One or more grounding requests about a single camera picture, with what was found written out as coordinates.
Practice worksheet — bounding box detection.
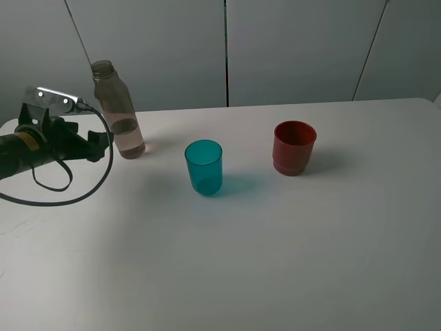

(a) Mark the teal translucent plastic cup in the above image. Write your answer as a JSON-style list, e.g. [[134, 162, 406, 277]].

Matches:
[[184, 139, 223, 196]]

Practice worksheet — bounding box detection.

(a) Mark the clear plastic water bottle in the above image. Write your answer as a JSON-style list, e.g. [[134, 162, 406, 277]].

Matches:
[[91, 60, 145, 159]]

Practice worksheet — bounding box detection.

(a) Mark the black camera cable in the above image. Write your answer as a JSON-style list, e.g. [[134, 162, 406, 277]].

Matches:
[[0, 102, 114, 207]]

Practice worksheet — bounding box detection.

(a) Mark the red plastic cup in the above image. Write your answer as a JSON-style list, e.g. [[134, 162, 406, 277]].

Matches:
[[272, 121, 317, 177]]

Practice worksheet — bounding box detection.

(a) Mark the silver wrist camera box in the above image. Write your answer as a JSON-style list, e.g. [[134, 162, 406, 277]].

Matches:
[[23, 87, 85, 114]]

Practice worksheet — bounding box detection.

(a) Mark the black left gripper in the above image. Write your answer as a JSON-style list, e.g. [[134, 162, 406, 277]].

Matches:
[[17, 103, 113, 163]]

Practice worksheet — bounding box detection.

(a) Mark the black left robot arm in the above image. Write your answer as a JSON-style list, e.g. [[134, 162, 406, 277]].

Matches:
[[1, 103, 113, 179]]

